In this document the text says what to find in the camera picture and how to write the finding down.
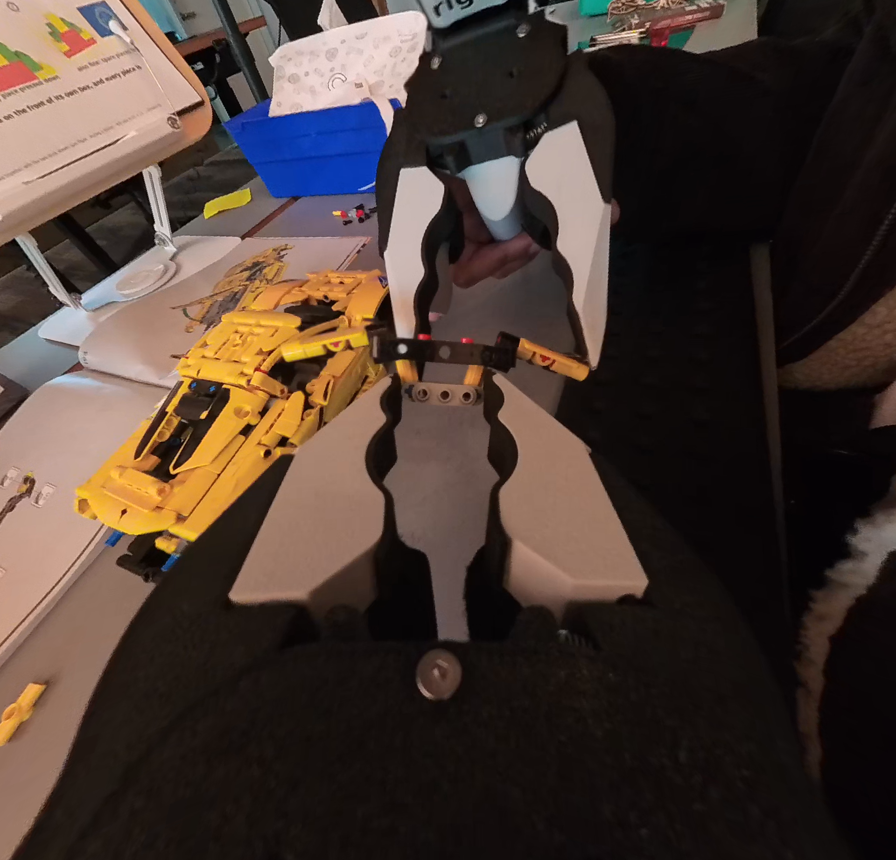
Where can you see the white patterned paper bag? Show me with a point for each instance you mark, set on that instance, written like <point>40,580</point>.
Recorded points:
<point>336,55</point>

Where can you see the person's right forearm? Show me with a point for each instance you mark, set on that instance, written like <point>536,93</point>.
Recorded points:
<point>700,139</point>

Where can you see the dark fleece-lined jacket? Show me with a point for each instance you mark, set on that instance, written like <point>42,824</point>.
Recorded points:
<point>833,279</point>

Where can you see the open instruction booklet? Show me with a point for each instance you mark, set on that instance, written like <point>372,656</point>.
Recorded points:
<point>42,454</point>

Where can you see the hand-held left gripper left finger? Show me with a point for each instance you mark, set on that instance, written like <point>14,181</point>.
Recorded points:
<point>308,524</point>

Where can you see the yellow flat paper scrap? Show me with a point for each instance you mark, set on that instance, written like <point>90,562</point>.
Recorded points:
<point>227,203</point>

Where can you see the black dimpled mat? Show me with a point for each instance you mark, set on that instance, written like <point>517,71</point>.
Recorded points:
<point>665,454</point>

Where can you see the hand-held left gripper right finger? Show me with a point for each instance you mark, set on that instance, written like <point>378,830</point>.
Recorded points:
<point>567,524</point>

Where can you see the printed instruction sheet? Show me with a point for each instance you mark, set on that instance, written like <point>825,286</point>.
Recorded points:
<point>70,69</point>

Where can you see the wooden display board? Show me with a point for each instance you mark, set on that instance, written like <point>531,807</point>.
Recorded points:
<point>140,170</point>

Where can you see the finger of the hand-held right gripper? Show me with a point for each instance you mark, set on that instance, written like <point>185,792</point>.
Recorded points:
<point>406,244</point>
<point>581,244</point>

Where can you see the black light stand pole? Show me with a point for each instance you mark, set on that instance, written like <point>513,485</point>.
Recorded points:
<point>234,34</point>

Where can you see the blue plastic bin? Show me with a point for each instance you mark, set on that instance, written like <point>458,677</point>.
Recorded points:
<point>315,153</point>

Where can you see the grey desk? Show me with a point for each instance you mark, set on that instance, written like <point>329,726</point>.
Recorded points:
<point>434,496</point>

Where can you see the small yellow brick piece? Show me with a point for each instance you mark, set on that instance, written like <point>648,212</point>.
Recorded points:
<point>21,713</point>

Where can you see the loose small brick pins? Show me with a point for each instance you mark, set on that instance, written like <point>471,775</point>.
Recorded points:
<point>353,214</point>

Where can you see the yellow black brick bumper assembly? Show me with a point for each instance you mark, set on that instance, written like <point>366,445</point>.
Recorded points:
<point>448,350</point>

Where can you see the yellow toy brick car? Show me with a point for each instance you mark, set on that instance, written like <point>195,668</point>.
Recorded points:
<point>231,356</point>

